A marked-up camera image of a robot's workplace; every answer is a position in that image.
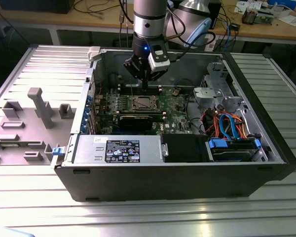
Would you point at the silver coin battery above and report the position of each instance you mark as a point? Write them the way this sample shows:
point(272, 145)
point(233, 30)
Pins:
point(176, 92)

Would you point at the grey parts rack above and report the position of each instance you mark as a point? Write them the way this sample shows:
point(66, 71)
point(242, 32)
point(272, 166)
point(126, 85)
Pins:
point(27, 123)

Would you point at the hard disk in blue carrier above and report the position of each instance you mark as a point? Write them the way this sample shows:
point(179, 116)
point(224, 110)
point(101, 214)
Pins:
point(232, 154)

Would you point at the green circuit board device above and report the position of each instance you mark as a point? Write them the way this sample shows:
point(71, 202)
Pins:
point(264, 18)

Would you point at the wooden desk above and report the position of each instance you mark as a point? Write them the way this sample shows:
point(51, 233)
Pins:
point(39, 18)

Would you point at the white camera on black bracket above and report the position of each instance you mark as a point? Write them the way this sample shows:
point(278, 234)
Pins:
point(159, 65)

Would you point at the wide black box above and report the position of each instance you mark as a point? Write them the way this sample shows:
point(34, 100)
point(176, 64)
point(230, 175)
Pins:
point(34, 6)

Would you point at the small black box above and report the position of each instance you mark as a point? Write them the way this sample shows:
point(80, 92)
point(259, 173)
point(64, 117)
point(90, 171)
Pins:
point(234, 26)

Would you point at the blue case latch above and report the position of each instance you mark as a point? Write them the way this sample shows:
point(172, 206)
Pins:
point(58, 151)

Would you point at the pale blue object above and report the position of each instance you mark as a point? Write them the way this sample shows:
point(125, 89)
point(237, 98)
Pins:
point(19, 233)

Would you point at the blue box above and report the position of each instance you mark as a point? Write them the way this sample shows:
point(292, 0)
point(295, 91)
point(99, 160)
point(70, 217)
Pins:
point(286, 3)

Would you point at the white paper stack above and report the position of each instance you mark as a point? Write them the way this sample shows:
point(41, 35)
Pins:
point(293, 21)

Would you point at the black disk bay cover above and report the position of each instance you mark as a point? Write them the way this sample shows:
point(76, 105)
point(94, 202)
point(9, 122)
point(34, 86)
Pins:
point(182, 148)

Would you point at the silver metal drive cage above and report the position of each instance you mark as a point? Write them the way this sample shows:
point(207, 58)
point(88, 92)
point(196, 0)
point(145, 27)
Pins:
point(212, 96)

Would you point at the tall black box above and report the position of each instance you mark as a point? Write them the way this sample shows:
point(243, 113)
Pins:
point(215, 12)

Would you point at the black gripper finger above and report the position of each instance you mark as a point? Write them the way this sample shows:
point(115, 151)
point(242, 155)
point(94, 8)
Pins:
point(134, 67)
point(156, 76)

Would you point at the black and grey PC case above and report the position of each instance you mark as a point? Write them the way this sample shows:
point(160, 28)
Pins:
point(162, 182)

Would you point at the white printed paper sheet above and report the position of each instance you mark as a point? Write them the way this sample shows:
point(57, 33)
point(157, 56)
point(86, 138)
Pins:
point(240, 6)

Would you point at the black graphics card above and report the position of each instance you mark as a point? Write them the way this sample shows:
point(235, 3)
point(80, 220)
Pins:
point(135, 123)

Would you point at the brown heat sink block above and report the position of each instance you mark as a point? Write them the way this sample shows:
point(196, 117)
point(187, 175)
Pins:
point(248, 17)

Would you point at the beige case latch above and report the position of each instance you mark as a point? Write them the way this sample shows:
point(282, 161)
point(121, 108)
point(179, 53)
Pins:
point(93, 53)

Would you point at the CPU socket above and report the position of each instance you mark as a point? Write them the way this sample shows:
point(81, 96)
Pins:
point(134, 108)

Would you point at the silver power supply with label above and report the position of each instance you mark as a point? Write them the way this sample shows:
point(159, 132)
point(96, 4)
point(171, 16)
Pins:
point(88, 150)

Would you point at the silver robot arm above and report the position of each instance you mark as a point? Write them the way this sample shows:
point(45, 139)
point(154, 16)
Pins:
point(149, 19)

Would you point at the green motherboard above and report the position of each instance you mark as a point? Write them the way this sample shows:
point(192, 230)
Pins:
point(172, 116)

